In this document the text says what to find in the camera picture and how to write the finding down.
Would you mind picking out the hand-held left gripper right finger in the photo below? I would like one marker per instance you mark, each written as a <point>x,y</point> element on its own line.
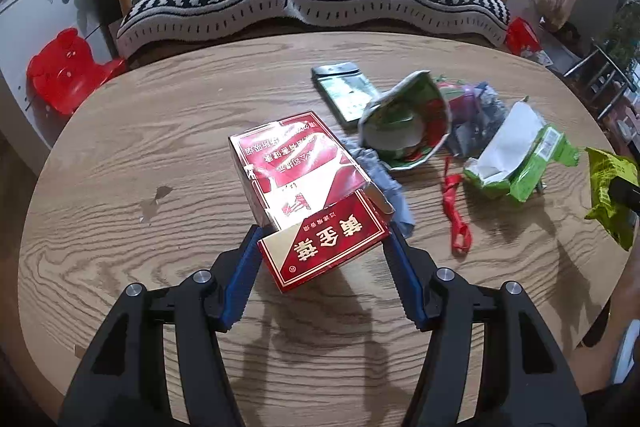
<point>402,272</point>

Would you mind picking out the silver green foil packet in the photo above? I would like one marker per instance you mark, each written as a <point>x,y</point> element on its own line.
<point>345,92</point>

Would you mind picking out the green red snack bag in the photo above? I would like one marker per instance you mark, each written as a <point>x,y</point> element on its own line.
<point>400,122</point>

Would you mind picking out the white cabinet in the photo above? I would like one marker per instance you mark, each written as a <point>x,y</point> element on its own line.
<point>45,17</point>

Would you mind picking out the red cigarette carton box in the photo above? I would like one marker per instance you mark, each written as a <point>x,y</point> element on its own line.
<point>295,157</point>

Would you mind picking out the green potted plant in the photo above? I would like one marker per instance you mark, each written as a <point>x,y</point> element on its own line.
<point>625,37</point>

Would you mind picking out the black cabinet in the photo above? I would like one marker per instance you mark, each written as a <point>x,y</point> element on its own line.
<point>107,2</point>

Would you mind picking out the yellow green snack packet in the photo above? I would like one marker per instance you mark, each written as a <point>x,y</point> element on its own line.
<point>605,177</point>

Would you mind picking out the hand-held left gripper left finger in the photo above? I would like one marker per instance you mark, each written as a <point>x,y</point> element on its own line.
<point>245,272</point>

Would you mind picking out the grey blue crumpled wrapper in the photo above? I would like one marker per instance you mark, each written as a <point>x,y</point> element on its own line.
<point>392,192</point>

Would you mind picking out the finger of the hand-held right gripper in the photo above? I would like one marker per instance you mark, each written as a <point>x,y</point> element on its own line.
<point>627,193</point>

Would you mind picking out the red plastic stool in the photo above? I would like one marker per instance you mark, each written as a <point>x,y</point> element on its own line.
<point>60,72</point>

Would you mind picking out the green white torn wrapper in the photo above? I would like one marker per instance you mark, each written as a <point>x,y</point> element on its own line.
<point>530,162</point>

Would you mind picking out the red ribbon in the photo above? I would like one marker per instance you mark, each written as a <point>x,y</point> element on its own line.
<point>456,217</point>

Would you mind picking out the grey plastic bag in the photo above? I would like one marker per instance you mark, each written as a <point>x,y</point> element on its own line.
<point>480,129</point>

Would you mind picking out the metal rack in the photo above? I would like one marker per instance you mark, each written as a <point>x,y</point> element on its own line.
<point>595,67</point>

